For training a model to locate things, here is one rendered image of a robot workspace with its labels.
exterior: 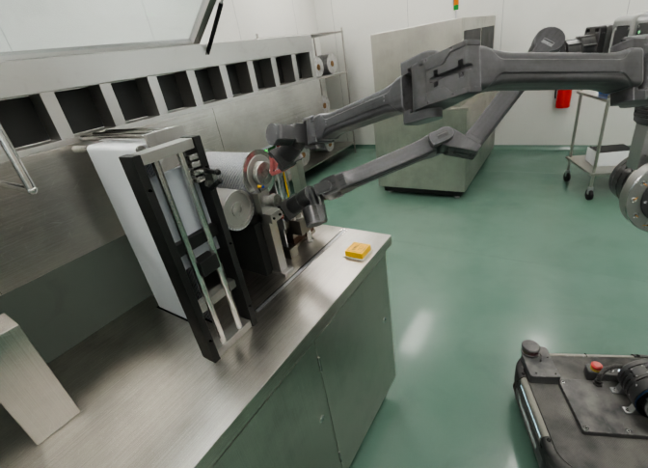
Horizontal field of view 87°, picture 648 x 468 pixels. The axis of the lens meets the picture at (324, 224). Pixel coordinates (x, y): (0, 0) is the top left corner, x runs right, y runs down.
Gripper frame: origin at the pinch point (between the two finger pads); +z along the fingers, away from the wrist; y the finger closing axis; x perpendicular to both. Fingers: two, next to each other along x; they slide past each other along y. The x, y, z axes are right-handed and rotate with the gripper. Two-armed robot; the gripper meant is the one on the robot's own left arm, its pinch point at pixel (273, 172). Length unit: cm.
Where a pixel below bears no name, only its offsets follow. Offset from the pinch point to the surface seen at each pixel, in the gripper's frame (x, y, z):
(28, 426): -16, -77, 28
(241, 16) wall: 241, 284, 147
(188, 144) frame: 8.2, -32.5, -17.7
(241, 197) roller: -0.3, -11.3, 6.6
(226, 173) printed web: 9.6, -8.1, 8.6
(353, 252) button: -37.0, 10.7, 6.5
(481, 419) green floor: -135, 33, 34
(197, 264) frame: -11.5, -39.8, -0.2
